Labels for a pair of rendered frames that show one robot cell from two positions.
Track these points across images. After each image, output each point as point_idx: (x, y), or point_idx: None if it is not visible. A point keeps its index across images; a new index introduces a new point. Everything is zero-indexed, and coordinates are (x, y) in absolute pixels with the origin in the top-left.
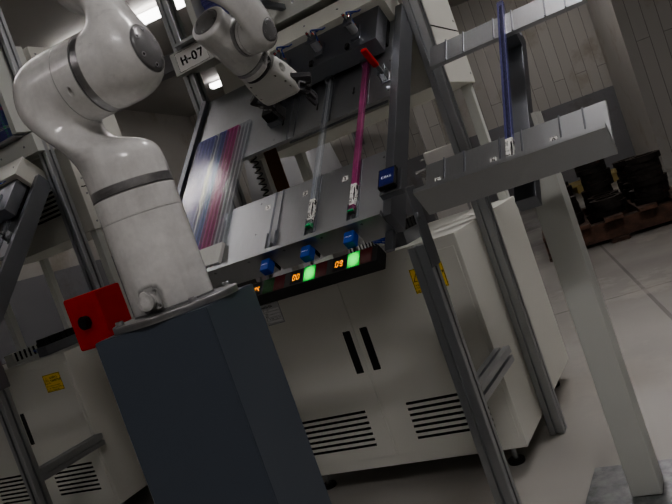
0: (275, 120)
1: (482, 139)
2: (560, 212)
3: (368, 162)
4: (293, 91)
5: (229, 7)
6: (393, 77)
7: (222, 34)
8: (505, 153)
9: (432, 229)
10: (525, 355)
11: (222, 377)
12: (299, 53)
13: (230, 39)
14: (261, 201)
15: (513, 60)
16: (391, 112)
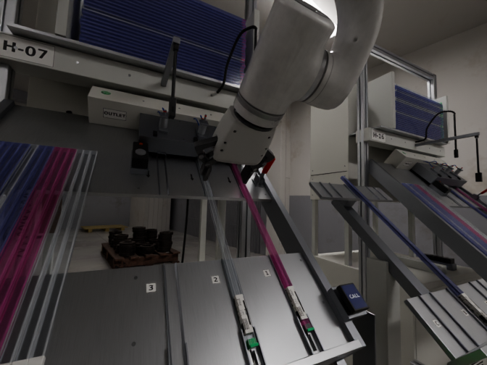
0: (143, 169)
1: (203, 228)
2: (398, 336)
3: (285, 261)
4: (255, 162)
5: (378, 21)
6: (269, 187)
7: (325, 43)
8: (467, 307)
9: None
10: None
11: None
12: (175, 124)
13: (321, 59)
14: (134, 272)
15: (355, 215)
16: (287, 216)
